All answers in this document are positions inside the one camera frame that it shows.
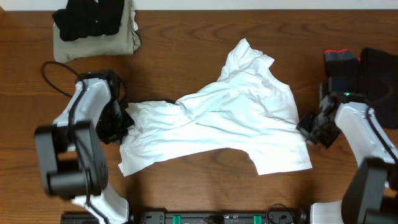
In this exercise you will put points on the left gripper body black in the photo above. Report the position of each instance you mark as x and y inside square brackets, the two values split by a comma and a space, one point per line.
[121, 125]

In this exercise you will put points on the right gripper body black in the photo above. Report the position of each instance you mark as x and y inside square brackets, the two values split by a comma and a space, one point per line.
[318, 129]

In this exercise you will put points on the white t-shirt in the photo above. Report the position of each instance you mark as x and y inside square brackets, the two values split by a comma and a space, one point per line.
[247, 109]

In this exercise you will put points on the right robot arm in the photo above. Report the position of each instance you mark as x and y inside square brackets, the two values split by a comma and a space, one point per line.
[343, 111]

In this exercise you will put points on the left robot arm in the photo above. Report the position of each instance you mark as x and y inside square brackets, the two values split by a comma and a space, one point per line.
[72, 162]

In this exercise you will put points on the black garment with red trim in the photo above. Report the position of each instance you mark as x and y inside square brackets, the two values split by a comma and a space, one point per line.
[341, 70]

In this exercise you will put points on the black garment right edge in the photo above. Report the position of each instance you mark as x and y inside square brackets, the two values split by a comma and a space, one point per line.
[378, 81]

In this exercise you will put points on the folded khaki garment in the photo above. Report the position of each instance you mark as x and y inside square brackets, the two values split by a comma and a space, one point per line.
[125, 42]

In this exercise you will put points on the folded black garment on stack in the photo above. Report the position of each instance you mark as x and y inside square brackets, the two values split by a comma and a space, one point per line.
[89, 18]

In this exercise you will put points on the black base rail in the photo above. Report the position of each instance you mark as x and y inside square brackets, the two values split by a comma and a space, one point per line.
[276, 215]

